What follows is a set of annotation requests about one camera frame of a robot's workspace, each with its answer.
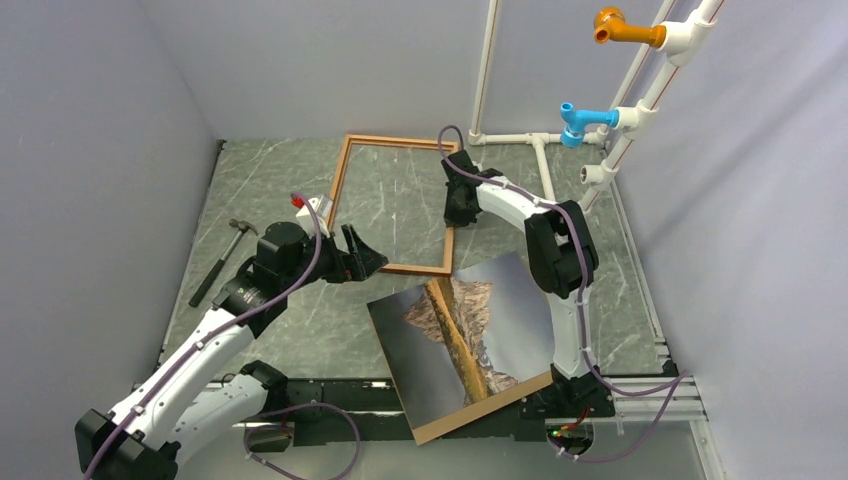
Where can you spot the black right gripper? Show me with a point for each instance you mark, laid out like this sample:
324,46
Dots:
452,218

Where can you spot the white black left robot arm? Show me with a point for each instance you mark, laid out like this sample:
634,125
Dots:
244,308

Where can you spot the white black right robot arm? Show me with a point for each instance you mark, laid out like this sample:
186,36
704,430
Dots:
562,260

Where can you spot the black handled claw hammer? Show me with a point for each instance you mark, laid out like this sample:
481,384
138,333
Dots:
241,228

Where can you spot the white PVC pipe rack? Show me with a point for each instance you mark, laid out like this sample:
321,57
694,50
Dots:
678,41

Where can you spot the brown backing board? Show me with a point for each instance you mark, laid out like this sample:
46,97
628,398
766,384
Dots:
484,414

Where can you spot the wooden picture frame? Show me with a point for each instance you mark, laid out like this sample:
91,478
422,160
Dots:
351,140

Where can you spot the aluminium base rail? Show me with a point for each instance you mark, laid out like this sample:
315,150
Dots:
321,411

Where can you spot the glossy mountain landscape photo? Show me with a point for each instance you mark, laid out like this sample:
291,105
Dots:
464,344

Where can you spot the orange pipe elbow fitting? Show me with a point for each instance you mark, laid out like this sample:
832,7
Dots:
610,24

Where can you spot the blue pipe elbow fitting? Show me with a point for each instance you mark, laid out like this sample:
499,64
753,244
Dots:
576,121

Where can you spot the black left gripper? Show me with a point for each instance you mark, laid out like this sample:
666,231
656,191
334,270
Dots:
359,263

